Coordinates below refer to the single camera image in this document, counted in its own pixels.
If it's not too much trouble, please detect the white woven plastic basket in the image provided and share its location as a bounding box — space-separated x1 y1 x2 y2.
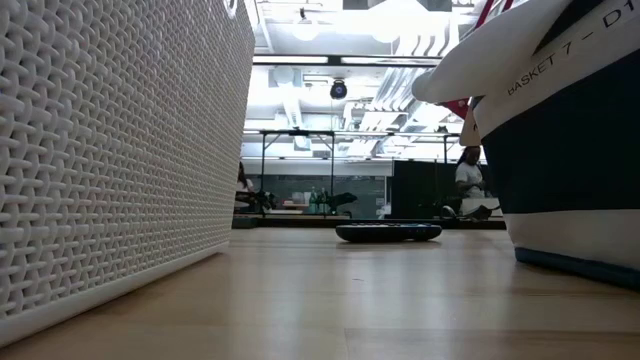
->
0 0 257 349

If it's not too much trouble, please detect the black partition panel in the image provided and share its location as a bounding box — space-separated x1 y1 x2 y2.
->
389 159 501 221

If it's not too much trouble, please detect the white garment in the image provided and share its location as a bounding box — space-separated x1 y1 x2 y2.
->
410 0 576 105

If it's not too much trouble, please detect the person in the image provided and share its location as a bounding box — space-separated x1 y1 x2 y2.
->
453 145 487 215
234 161 257 212

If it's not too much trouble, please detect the beige fabric tag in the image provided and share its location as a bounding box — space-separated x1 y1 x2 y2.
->
459 101 482 148

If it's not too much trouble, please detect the round ceiling lamp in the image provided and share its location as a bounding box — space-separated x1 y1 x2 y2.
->
291 6 322 43

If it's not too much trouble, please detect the black remote control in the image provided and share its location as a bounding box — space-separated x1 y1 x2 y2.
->
334 222 444 245

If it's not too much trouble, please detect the black background frame stand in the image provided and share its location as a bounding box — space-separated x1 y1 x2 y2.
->
258 128 462 221

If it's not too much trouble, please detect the navy fabric basket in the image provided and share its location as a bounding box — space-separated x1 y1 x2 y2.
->
471 0 640 292

